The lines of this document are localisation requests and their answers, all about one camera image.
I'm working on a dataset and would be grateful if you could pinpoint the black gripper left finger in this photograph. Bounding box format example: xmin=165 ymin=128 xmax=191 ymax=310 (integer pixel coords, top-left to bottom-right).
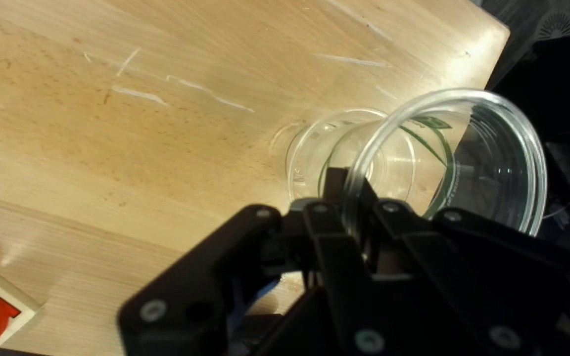
xmin=117 ymin=166 xmax=394 ymax=356

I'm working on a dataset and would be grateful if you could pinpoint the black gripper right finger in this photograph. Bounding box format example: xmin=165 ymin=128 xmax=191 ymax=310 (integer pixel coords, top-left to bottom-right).
xmin=355 ymin=177 xmax=570 ymax=356

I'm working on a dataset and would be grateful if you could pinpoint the tall clear plastic cup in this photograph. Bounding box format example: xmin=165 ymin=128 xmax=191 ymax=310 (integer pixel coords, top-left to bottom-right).
xmin=343 ymin=85 xmax=551 ymax=239

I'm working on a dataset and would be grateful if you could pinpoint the short clear plastic cup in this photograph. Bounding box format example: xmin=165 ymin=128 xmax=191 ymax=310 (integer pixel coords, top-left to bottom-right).
xmin=284 ymin=106 xmax=456 ymax=219

